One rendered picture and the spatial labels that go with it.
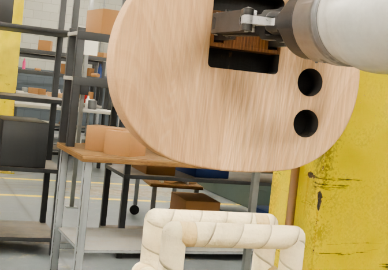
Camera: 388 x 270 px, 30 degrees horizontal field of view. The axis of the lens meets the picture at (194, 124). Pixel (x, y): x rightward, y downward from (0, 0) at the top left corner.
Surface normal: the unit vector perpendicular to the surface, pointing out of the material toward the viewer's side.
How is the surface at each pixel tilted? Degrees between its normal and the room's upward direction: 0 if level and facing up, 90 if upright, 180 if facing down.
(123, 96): 89
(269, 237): 80
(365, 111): 90
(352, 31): 114
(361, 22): 108
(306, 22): 102
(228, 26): 90
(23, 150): 90
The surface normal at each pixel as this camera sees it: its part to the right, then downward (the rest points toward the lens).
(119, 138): -0.40, 0.00
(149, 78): 0.33, 0.06
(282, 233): 0.34, -0.39
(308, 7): -0.91, -0.22
